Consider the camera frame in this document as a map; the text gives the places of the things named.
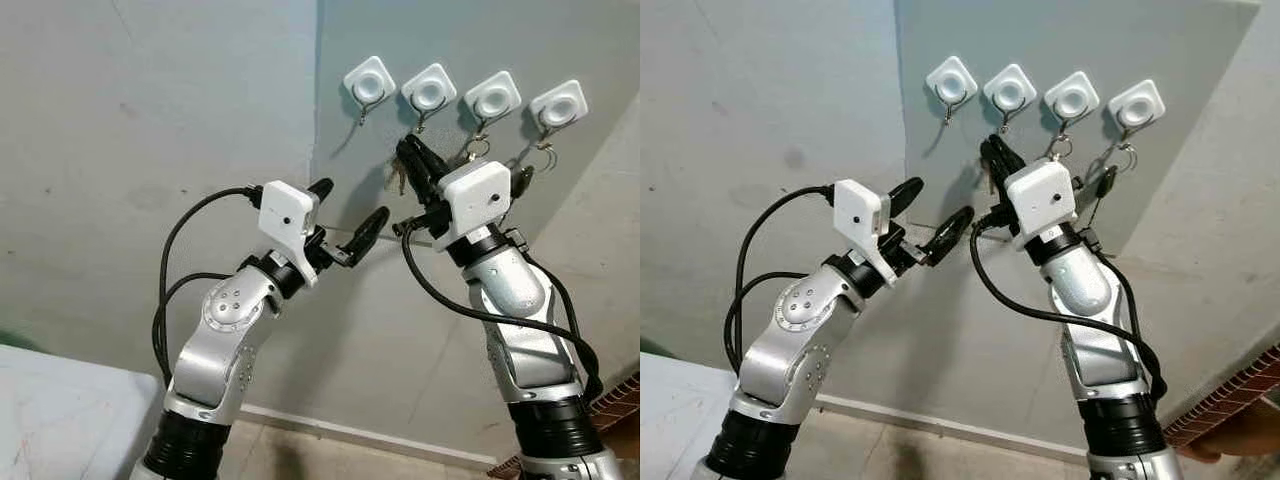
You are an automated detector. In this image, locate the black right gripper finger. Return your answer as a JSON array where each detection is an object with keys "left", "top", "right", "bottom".
[
  {"left": 980, "top": 135, "right": 1011, "bottom": 196},
  {"left": 992, "top": 133, "right": 1027, "bottom": 181},
  {"left": 396, "top": 138, "right": 433, "bottom": 206},
  {"left": 410, "top": 133, "right": 453, "bottom": 186}
]

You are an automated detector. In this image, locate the grey hook board panel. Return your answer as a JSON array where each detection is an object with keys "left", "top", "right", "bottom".
[
  {"left": 893, "top": 0, "right": 1261, "bottom": 256},
  {"left": 310, "top": 0, "right": 641, "bottom": 251}
]

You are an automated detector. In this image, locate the white folding table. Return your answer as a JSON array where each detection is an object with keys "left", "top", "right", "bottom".
[
  {"left": 0, "top": 345, "right": 166, "bottom": 480},
  {"left": 640, "top": 352, "right": 746, "bottom": 480}
]

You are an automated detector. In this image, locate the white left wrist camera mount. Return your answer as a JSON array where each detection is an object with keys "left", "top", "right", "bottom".
[
  {"left": 833, "top": 179, "right": 893, "bottom": 286},
  {"left": 258, "top": 180, "right": 322, "bottom": 288}
]

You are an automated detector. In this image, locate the white square wall hook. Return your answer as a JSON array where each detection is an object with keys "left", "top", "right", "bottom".
[
  {"left": 1044, "top": 71, "right": 1100, "bottom": 136},
  {"left": 925, "top": 56, "right": 979, "bottom": 126},
  {"left": 401, "top": 63, "right": 458, "bottom": 134},
  {"left": 529, "top": 80, "right": 589, "bottom": 141},
  {"left": 1108, "top": 80, "right": 1166, "bottom": 141},
  {"left": 463, "top": 70, "right": 523, "bottom": 139},
  {"left": 343, "top": 56, "right": 398, "bottom": 127},
  {"left": 983, "top": 63, "right": 1038, "bottom": 134}
]

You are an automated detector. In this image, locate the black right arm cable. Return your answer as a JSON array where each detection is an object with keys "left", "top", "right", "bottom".
[
  {"left": 970, "top": 220, "right": 1169, "bottom": 403},
  {"left": 393, "top": 218, "right": 604, "bottom": 403}
]

